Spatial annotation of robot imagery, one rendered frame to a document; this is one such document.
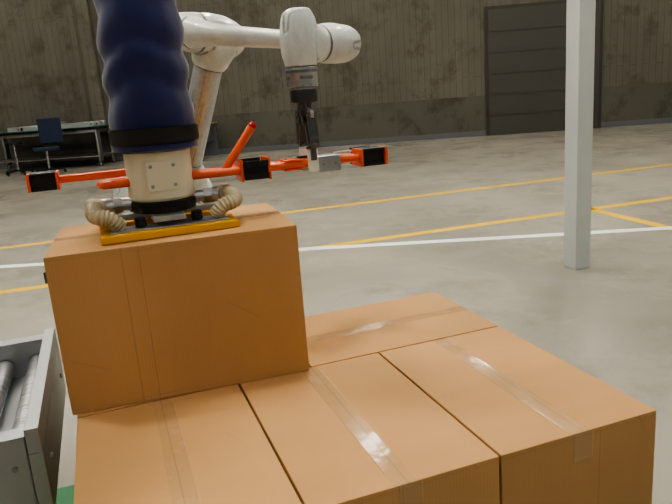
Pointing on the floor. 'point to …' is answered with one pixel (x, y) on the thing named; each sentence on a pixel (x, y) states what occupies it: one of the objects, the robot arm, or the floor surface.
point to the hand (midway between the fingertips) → (309, 161)
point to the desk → (212, 141)
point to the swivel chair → (50, 129)
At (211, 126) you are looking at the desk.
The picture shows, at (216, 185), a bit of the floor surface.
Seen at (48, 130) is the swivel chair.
